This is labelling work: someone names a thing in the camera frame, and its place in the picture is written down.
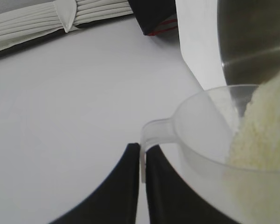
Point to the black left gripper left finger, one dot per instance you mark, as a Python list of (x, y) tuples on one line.
[(116, 193)]

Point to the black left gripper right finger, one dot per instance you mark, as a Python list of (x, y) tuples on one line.
[(170, 203)]

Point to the clear plastic measuring cup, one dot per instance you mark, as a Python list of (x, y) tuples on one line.
[(200, 140)]

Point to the white uncooked rice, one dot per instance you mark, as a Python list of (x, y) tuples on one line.
[(263, 130)]

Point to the stainless steel mixing bowl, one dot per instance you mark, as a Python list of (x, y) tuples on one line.
[(252, 42)]

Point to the white curtain tie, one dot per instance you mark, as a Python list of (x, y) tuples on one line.
[(65, 14)]

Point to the white pleated curtain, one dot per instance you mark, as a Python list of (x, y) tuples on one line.
[(25, 25)]

